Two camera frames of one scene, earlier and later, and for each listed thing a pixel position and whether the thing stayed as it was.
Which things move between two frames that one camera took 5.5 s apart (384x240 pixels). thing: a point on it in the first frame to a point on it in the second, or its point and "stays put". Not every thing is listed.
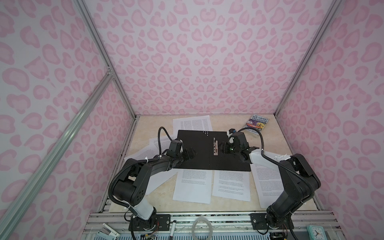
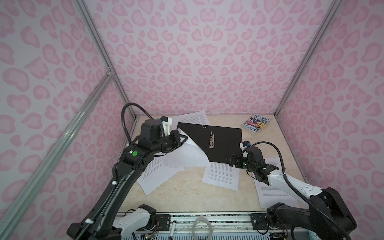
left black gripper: x=192 y=156 to x=174 y=135
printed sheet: x=234 y=184 to x=222 y=175
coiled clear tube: x=209 y=223 stays put
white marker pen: x=173 y=229 stays put
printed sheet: x=193 y=185 to x=190 y=154
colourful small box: x=257 y=121 stays put
